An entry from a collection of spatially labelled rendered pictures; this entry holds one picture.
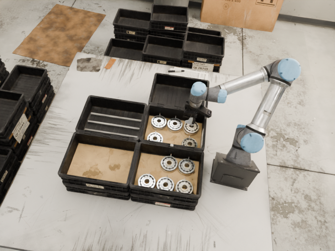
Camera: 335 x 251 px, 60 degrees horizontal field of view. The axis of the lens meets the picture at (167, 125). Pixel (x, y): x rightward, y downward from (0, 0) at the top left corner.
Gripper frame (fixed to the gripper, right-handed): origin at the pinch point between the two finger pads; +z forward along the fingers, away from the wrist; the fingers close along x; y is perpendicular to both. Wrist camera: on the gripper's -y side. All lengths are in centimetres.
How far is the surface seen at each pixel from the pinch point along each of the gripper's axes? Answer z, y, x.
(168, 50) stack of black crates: 71, 26, -128
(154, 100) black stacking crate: 16.1, 27.3, -22.6
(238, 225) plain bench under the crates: 20, -35, 55
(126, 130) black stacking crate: 13.5, 41.9, 6.6
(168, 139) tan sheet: 12.6, 13.4, 8.6
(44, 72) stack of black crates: 57, 134, -63
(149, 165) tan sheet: 10.7, 22.9, 29.6
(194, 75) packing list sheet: 32, -1, -65
